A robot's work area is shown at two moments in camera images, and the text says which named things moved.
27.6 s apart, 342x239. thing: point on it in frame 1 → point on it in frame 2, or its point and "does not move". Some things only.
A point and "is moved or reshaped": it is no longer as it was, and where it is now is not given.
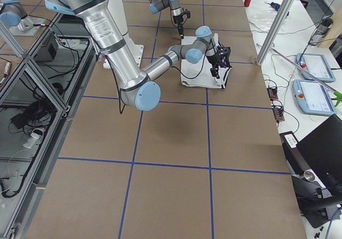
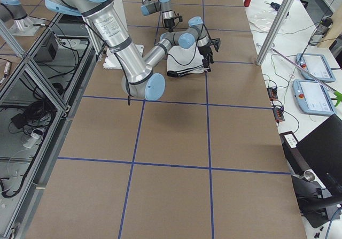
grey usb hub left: (278, 113) does not move
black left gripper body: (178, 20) → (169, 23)
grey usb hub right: (272, 93) does not move
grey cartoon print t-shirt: (199, 74) is moved or reshaped
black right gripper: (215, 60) → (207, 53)
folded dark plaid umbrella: (276, 6) does not move
